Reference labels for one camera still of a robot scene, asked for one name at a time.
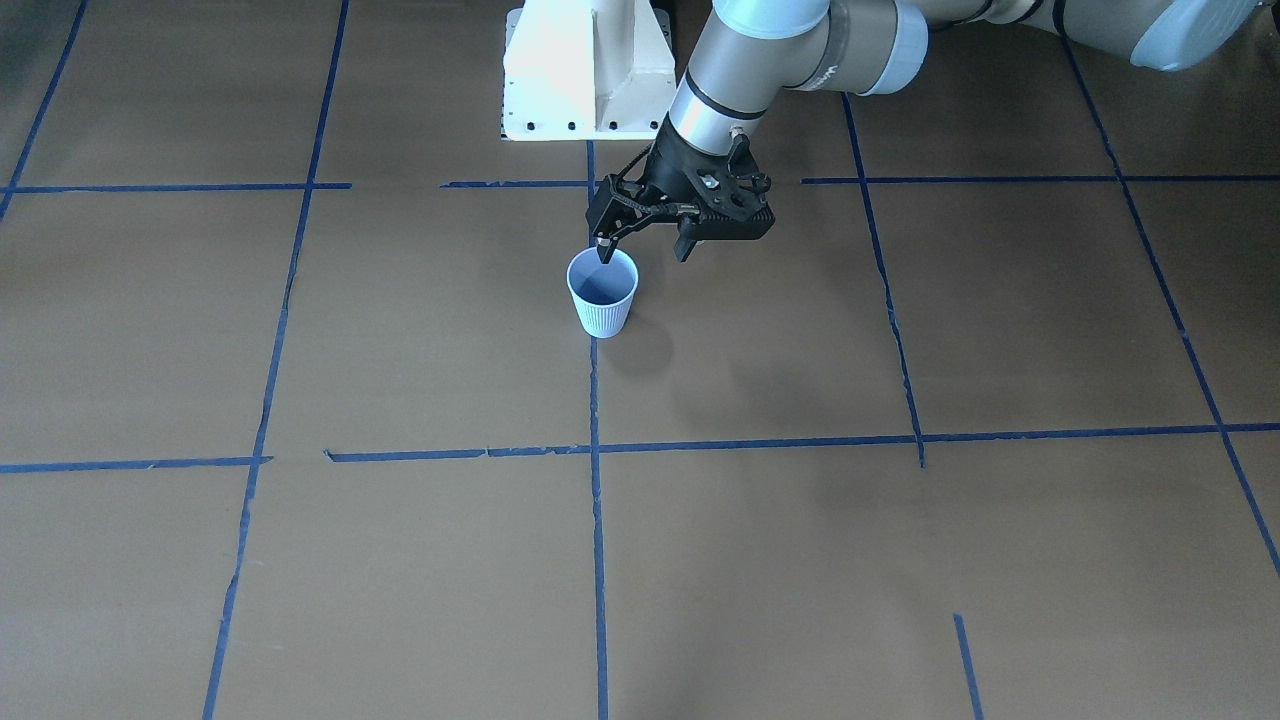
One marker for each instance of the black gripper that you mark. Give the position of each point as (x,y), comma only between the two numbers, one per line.
(672,168)

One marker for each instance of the light blue ribbed cup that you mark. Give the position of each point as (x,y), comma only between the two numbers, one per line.
(602,292)

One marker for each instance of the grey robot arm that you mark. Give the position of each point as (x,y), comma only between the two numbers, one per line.
(749,51)

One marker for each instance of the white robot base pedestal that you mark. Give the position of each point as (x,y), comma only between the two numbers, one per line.
(587,70)

